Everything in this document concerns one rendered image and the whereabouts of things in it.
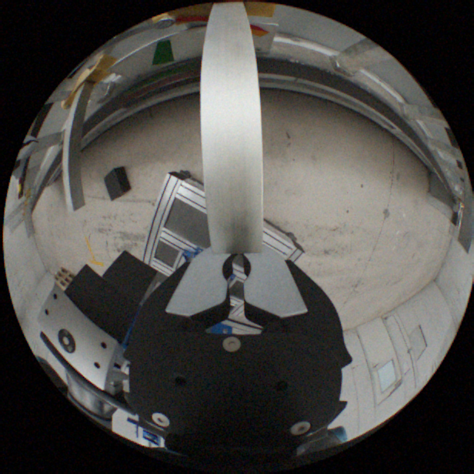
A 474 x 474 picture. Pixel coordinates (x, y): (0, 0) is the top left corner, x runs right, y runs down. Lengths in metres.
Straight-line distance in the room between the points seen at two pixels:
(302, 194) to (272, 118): 0.51
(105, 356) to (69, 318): 0.07
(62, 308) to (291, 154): 1.07
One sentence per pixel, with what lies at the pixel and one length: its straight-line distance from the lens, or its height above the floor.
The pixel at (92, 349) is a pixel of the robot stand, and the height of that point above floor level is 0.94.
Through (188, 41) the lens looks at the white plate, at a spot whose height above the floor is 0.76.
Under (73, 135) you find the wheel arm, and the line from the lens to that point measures 0.29.
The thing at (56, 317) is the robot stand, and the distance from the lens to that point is 0.26.
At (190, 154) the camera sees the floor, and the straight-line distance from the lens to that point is 0.99.
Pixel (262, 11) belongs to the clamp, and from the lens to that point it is 0.25.
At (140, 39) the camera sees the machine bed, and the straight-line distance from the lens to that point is 0.56.
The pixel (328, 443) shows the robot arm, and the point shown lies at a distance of 0.54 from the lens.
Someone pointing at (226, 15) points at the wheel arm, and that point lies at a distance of 0.17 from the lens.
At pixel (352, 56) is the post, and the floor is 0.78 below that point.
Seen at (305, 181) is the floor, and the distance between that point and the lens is 1.02.
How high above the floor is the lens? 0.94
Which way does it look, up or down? 62 degrees down
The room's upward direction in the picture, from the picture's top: 178 degrees counter-clockwise
